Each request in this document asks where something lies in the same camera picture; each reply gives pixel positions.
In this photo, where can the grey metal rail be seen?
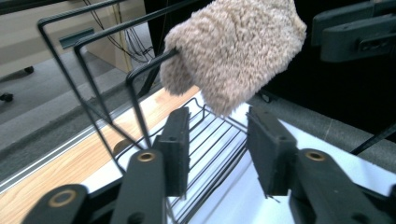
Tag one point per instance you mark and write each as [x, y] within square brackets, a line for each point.
[76, 38]

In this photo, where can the beige fluffy sock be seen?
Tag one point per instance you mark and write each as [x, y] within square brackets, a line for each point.
[230, 53]

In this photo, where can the beige cabinet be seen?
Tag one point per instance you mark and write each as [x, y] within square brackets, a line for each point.
[37, 43]

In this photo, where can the black caster wheel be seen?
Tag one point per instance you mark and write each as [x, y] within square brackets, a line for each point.
[29, 69]
[6, 97]

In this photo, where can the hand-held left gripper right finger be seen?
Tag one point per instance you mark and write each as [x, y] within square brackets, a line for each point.
[271, 152]

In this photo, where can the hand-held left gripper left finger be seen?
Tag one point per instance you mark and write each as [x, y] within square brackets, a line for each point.
[174, 149]

